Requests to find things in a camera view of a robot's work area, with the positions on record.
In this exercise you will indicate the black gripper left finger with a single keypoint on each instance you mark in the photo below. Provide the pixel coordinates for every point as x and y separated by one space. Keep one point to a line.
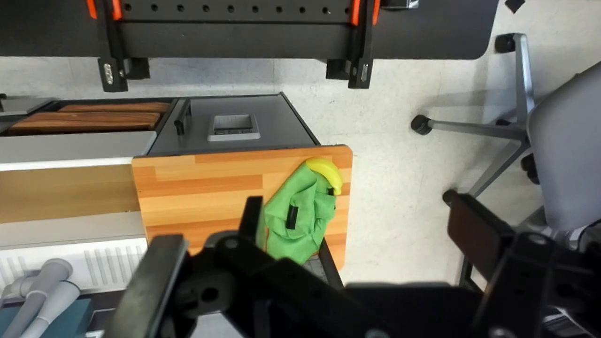
152 288

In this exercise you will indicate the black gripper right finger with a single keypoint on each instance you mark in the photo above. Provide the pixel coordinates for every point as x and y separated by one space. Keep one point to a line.
514 288

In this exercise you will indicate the green towel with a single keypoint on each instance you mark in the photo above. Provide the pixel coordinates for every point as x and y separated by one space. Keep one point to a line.
302 213

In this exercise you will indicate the white ribbed sink unit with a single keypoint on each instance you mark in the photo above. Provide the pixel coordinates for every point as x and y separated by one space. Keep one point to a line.
106 264

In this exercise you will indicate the teal box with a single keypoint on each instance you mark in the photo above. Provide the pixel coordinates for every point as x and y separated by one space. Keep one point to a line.
73 322

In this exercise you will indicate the grey faucet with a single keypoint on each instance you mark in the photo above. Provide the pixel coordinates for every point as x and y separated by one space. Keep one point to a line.
44 288

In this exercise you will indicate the grey office chair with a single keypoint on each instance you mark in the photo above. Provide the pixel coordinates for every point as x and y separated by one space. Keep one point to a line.
565 157

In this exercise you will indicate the brown wooden planks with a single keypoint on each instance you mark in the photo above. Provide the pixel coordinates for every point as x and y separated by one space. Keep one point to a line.
88 119

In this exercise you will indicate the grey cabinet under counter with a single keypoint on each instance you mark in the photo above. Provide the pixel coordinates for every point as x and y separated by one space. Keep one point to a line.
283 125

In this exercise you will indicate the black clamp with orange grip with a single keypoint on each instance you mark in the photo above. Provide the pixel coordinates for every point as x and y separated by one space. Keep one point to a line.
114 63
360 63

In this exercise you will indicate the black perforated work table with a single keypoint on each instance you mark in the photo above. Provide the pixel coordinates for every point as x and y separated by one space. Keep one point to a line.
251 31

